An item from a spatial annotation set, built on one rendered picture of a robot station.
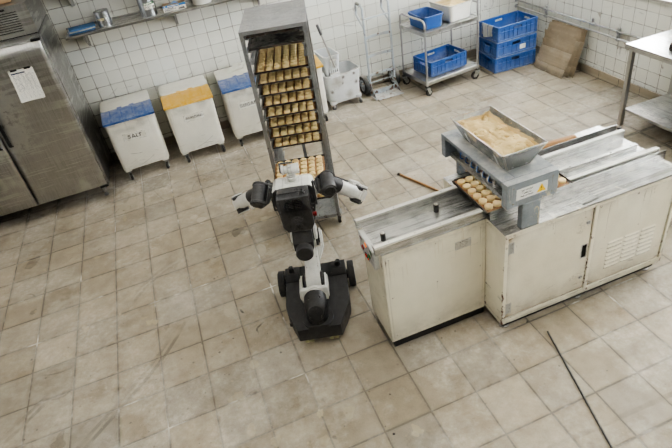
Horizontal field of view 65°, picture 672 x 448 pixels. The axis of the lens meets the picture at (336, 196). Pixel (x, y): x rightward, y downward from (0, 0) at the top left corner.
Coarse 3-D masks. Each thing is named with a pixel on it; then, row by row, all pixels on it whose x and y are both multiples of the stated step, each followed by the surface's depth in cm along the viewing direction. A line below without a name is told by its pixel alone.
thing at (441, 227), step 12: (636, 156) 337; (600, 168) 331; (576, 180) 329; (456, 216) 313; (468, 216) 312; (480, 216) 316; (432, 228) 307; (444, 228) 311; (396, 240) 303; (408, 240) 306; (420, 240) 309; (384, 252) 304
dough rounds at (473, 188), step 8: (472, 176) 344; (464, 184) 335; (472, 184) 334; (480, 184) 336; (560, 184) 324; (472, 192) 327; (480, 192) 329; (488, 192) 324; (480, 200) 319; (488, 200) 320; (496, 200) 317; (488, 208) 313; (496, 208) 314
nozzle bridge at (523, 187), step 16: (448, 144) 341; (464, 144) 325; (480, 160) 308; (544, 160) 298; (480, 176) 318; (496, 176) 292; (512, 176) 290; (528, 176) 288; (544, 176) 288; (496, 192) 303; (512, 192) 286; (528, 192) 290; (544, 192) 295; (528, 208) 297; (528, 224) 304
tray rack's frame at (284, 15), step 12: (300, 0) 416; (252, 12) 407; (264, 12) 402; (276, 12) 397; (288, 12) 392; (300, 12) 387; (240, 24) 384; (252, 24) 380; (264, 24) 375; (276, 24) 371; (288, 24) 367; (300, 24) 368; (312, 48) 440; (324, 120) 477; (324, 204) 475; (324, 216) 461
